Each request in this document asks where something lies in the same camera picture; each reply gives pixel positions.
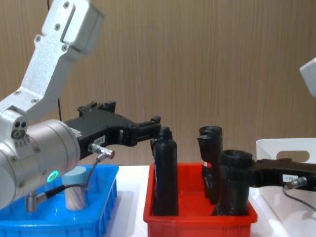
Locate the blue plastic bin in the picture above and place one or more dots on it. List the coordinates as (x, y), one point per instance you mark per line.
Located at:
(103, 197)

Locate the black bag roll red label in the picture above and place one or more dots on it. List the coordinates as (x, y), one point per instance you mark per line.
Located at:
(209, 177)

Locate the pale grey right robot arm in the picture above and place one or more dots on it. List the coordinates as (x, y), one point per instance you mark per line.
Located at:
(309, 76)

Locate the red plastic bin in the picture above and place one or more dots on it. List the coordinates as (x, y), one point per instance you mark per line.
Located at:
(197, 222)

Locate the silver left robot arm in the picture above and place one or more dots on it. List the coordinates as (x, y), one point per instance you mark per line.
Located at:
(44, 74)

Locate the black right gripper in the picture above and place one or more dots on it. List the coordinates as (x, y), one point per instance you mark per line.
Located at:
(274, 172)

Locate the cylinder with pale blue cap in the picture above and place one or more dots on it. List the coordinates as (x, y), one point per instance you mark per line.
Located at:
(75, 190)

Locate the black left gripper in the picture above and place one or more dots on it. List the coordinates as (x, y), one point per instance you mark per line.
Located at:
(98, 128)

